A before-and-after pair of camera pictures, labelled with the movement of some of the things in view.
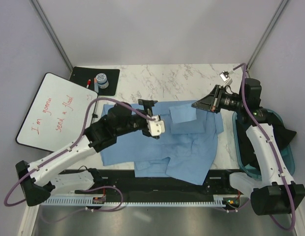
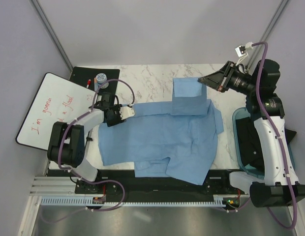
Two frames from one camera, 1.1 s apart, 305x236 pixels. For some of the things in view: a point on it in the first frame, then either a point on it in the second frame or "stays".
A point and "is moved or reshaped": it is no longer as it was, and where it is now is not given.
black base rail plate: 123,183 stays
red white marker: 88,83 stays
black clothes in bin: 248,156 stays
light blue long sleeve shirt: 185,150 is moved or reshaped
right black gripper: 211,102 → 221,78
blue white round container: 102,80 stays
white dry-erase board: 55,120 stays
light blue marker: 96,85 stays
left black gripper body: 139,121 → 115,117
